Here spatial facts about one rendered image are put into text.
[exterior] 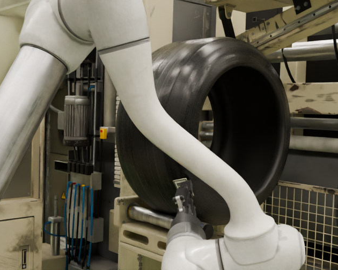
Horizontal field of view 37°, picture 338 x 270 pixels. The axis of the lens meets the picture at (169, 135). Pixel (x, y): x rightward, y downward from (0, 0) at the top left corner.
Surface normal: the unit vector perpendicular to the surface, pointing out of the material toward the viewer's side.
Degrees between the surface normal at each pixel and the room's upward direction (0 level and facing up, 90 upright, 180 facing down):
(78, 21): 118
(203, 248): 27
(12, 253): 90
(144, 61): 96
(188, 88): 70
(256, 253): 93
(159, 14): 90
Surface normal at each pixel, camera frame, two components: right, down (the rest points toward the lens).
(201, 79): 0.56, -0.06
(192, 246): -0.18, -0.91
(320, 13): -0.73, 0.01
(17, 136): 0.73, 0.08
